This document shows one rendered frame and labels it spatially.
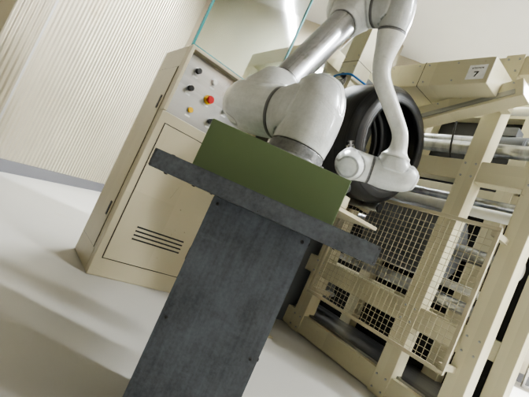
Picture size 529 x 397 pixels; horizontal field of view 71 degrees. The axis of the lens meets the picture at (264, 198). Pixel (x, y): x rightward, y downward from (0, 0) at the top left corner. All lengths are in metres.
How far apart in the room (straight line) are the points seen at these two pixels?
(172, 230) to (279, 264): 1.29
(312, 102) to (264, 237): 0.36
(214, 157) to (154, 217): 1.21
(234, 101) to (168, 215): 1.07
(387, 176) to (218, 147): 0.68
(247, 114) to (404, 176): 0.59
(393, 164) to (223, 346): 0.82
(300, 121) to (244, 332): 0.52
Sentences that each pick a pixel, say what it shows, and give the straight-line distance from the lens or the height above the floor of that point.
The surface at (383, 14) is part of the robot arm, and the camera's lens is 1.46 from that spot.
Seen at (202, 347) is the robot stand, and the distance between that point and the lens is 0.92.
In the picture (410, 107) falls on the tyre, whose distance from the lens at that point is 2.01.
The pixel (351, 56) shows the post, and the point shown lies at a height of 1.69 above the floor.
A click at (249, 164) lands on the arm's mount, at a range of 0.84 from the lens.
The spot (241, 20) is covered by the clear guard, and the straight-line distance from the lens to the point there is 2.25.
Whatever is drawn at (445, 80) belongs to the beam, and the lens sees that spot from 2.25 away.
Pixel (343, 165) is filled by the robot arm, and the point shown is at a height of 0.88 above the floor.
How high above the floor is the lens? 0.61
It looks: 3 degrees up
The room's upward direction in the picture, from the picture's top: 24 degrees clockwise
